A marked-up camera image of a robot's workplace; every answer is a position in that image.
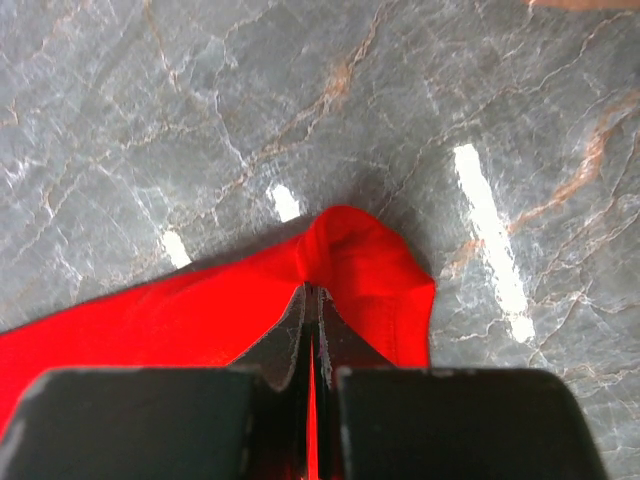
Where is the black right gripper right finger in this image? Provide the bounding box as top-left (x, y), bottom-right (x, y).
top-left (312, 289), bottom-right (606, 479)

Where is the red t shirt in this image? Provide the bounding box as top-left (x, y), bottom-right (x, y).
top-left (1, 206), bottom-right (435, 479)

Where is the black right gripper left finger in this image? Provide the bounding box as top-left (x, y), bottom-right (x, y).
top-left (1, 287), bottom-right (311, 479)

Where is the orange plastic laundry basket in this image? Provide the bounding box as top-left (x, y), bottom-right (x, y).
top-left (525, 0), bottom-right (640, 11)

